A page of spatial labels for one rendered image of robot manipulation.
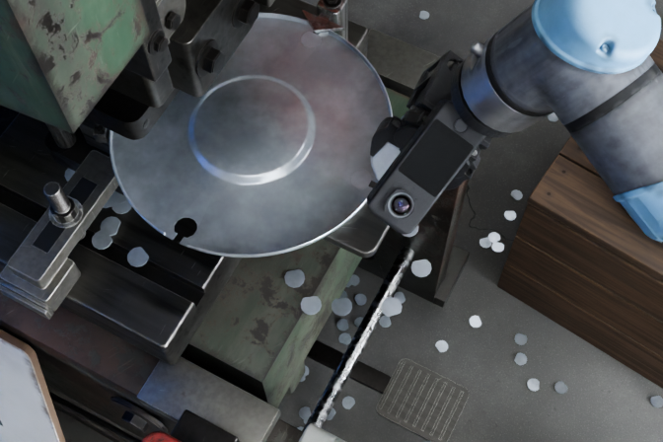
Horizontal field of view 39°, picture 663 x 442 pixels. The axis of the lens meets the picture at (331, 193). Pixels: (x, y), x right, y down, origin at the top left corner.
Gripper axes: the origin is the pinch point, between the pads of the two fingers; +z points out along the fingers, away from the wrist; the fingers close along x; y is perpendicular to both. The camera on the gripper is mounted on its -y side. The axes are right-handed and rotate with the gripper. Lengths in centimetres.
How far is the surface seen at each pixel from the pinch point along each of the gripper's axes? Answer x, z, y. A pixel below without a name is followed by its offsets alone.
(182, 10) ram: 24.4, -9.9, -2.4
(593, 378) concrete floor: -64, 58, 20
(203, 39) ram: 21.6, -8.2, -2.6
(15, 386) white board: 18, 45, -29
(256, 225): 7.9, 5.0, -9.3
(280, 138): 10.1, 5.3, 0.2
